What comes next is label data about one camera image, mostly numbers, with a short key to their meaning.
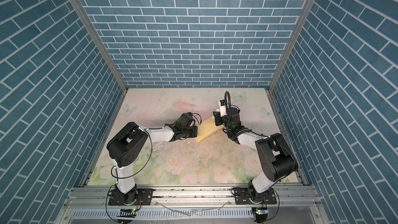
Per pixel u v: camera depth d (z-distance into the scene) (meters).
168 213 0.71
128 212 0.72
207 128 0.99
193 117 0.80
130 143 0.50
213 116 0.93
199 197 0.75
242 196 0.73
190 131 0.86
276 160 0.46
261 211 0.74
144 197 0.74
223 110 0.82
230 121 0.71
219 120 0.83
